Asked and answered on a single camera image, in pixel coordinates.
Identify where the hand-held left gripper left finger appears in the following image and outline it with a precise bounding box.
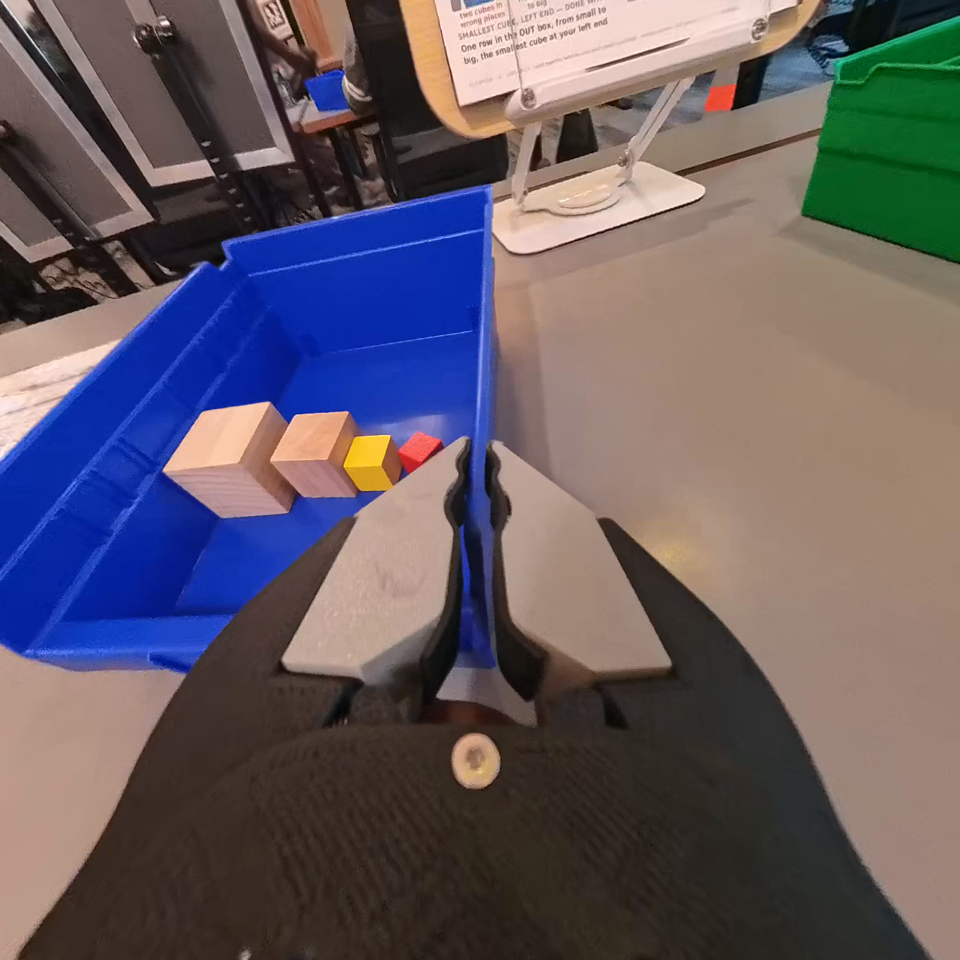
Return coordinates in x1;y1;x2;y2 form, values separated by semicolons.
280;437;472;687

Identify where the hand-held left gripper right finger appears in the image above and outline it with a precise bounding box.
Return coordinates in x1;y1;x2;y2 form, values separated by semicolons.
486;441;674;702

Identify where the yellow cube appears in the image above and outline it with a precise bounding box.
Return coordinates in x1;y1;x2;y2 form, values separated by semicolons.
342;434;405;493

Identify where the medium wooden cube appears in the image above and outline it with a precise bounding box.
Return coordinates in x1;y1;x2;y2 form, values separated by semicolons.
270;410;361;500

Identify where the small red cube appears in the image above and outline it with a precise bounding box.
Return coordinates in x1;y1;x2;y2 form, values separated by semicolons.
397;431;446;476

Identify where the large light wooden cube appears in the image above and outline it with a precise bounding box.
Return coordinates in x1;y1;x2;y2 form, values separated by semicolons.
162;401;297;520

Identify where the large blue plastic bin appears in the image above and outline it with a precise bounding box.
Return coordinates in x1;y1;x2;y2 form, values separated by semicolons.
0;185;502;674

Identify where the green plastic bin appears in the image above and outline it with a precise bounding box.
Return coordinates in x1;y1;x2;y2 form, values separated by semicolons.
800;16;960;265

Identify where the small wooden side table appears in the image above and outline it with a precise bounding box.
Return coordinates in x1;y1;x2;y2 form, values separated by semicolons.
288;101;384;219

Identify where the small blue bin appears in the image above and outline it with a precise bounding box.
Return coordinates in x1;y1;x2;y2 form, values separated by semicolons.
303;67;351;114

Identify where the grey metal-framed panel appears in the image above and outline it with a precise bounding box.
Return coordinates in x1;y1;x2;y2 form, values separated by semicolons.
33;0;297;189
0;18;157;265

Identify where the instruction sheet stand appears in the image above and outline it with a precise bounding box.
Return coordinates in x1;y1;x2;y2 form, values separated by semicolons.
399;0;824;256

